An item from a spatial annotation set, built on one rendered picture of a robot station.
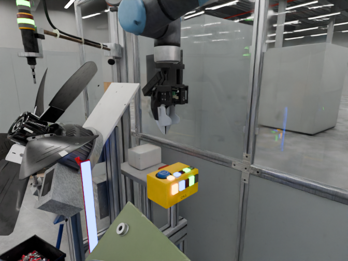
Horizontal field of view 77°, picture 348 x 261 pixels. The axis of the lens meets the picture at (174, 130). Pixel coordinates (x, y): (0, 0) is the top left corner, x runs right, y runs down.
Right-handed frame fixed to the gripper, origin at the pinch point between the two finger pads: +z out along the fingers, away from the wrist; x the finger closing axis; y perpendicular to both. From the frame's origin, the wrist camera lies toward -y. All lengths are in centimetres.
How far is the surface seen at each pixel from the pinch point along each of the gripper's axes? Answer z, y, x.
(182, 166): 15.7, -0.8, 9.8
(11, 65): -44, -578, 60
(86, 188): 10.8, -0.8, -25.6
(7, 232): 31, -29, -40
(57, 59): -62, -564, 156
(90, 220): 20.3, -0.8, -25.3
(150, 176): 15.9, -2.8, -3.5
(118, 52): -31, -69, 28
